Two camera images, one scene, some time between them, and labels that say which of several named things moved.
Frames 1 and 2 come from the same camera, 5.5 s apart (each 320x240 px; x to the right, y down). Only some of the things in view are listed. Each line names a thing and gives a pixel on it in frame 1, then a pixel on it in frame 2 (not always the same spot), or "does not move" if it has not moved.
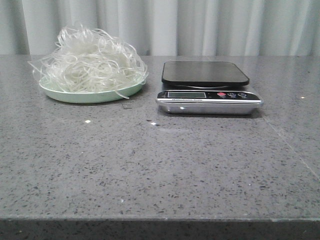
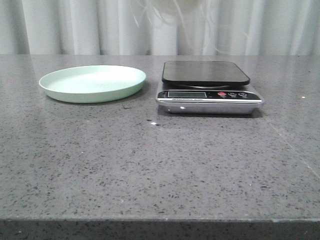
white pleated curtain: x=177 y=30 does not move
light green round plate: x=92 y=93 does not move
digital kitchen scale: x=206 y=88 does not move
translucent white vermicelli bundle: x=91 y=60 → x=198 y=19
